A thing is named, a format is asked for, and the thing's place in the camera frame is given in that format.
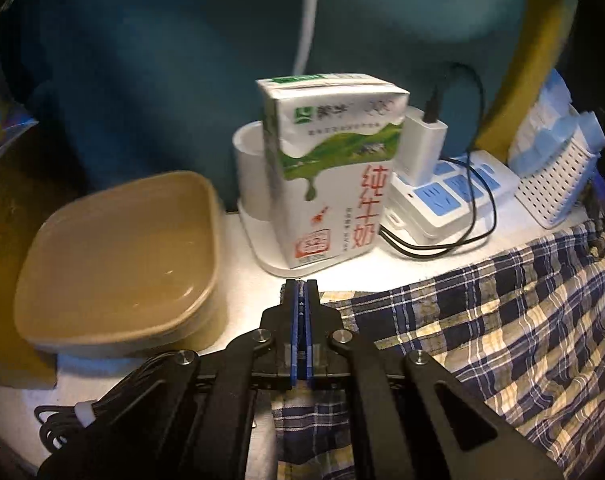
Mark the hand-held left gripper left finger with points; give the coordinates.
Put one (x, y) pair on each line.
(296, 340)

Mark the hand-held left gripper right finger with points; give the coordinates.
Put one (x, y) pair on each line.
(310, 340)

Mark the plaid pants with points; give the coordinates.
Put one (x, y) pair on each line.
(507, 320)

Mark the white desk lamp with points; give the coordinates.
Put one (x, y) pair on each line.
(250, 170)

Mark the white green milk carton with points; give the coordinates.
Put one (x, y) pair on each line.
(332, 160)

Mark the white blue power strip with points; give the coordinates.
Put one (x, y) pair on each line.
(442, 200)

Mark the brown food container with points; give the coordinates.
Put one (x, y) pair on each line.
(117, 260)

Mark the white perforated basket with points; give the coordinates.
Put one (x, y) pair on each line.
(557, 185)

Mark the cardboard box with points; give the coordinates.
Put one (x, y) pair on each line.
(2, 285)

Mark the grey-blue curtain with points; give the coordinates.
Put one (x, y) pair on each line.
(157, 60)

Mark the blue white packets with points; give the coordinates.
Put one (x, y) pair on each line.
(542, 120)

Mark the yellow curtain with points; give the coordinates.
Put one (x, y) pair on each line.
(537, 35)

